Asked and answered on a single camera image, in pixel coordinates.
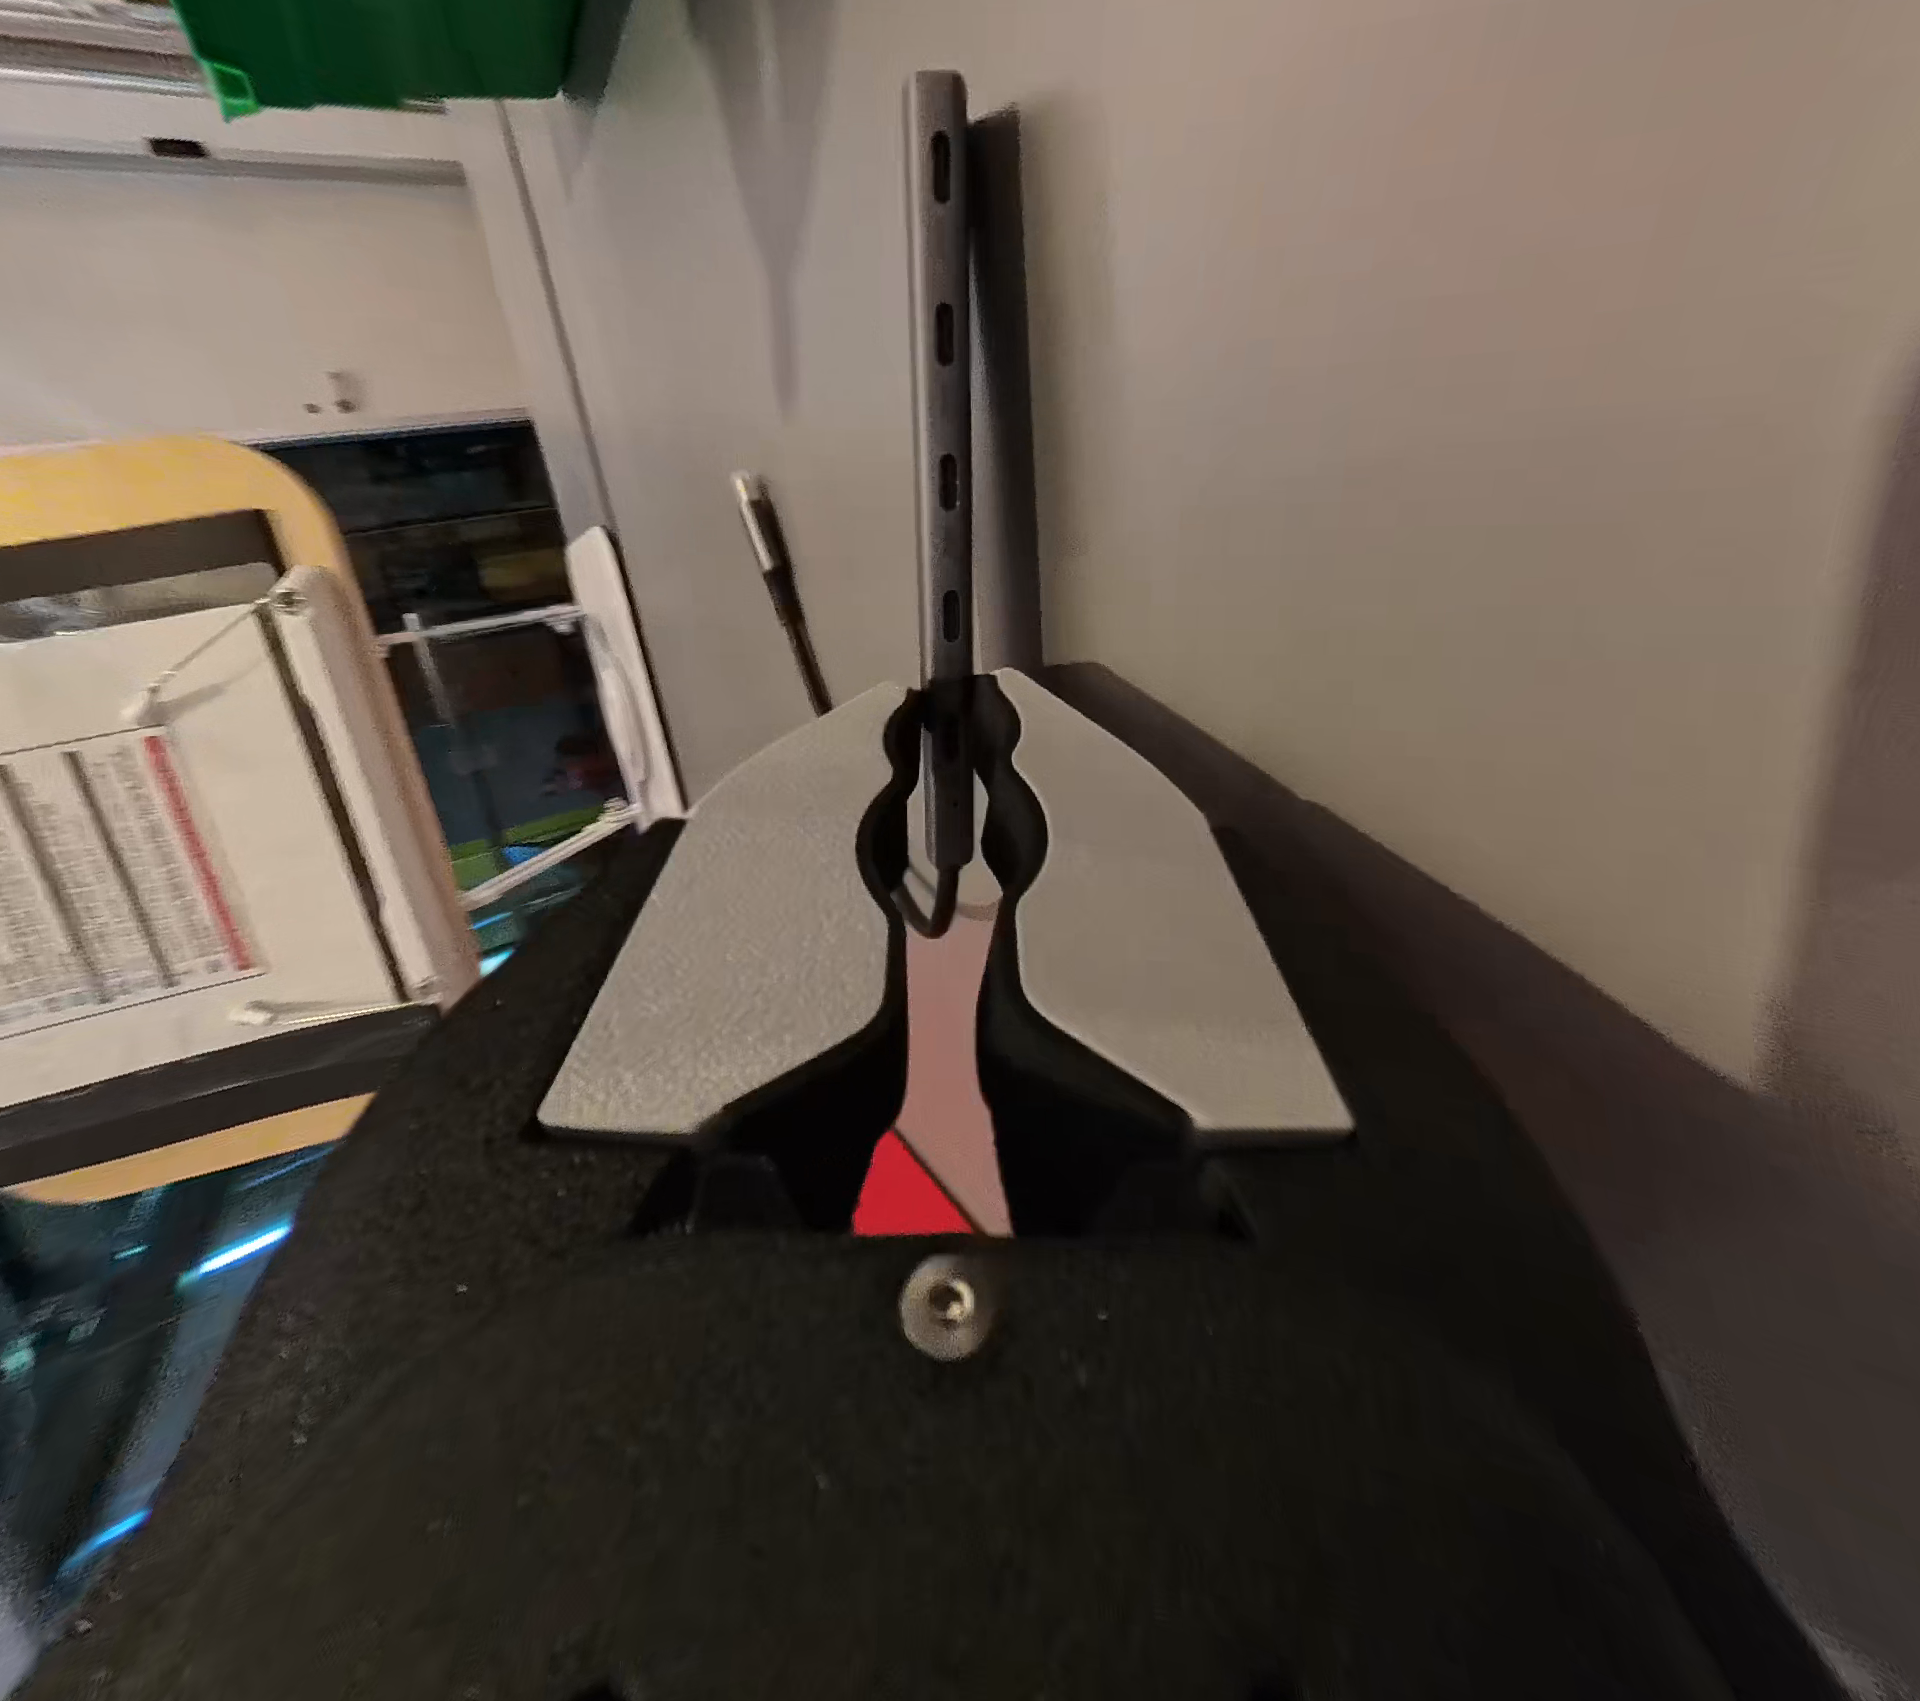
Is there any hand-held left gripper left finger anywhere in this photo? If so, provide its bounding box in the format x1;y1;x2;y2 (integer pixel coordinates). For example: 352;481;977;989
534;679;963;1150

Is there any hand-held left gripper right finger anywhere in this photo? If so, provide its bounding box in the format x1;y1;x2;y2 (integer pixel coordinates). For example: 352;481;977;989
977;666;1360;1150

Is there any red plastic bin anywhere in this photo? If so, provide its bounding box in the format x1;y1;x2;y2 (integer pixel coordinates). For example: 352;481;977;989
851;1126;977;1239

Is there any thick black usb-c cable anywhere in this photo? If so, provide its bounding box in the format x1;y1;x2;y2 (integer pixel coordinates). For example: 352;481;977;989
735;468;836;716

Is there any short black USB cable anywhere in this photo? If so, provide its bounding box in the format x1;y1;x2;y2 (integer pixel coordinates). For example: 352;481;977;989
874;70;979;942

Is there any white moulded tray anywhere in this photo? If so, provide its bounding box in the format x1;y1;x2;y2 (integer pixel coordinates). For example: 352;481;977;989
563;523;688;827

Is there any printed instruction sheet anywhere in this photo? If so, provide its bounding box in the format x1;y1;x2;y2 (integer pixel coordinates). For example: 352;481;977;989
0;728;268;1042

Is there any wooden board with clear cover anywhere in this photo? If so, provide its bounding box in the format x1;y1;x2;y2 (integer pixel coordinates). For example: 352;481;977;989
0;437;483;1210

